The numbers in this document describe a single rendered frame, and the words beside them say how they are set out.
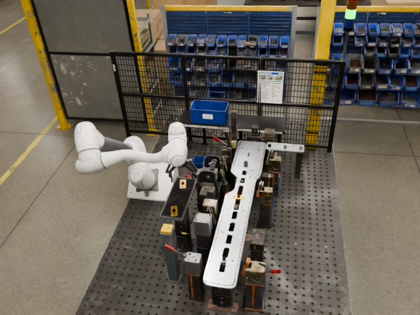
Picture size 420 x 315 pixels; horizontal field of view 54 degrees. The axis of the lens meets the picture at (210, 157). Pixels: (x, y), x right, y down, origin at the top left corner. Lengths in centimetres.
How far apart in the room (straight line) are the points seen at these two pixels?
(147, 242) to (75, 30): 283
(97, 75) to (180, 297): 320
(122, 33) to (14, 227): 230
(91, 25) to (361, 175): 334
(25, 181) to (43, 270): 137
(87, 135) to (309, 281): 163
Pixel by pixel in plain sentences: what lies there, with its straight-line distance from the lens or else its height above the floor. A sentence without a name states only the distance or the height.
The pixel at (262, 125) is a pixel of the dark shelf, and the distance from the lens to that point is 342.
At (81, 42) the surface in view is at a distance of 504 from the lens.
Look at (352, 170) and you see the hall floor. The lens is 472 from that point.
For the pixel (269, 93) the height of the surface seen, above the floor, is 125.
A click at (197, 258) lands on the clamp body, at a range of 235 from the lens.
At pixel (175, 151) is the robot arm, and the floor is 157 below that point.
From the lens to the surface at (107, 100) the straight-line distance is 527.
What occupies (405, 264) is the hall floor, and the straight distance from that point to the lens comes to 393.
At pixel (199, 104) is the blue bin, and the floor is 112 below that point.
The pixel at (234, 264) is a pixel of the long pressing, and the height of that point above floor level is 100.
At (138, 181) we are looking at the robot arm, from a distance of 300.
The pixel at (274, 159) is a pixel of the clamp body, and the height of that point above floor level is 104.
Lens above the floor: 288
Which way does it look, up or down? 37 degrees down
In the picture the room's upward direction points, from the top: 3 degrees counter-clockwise
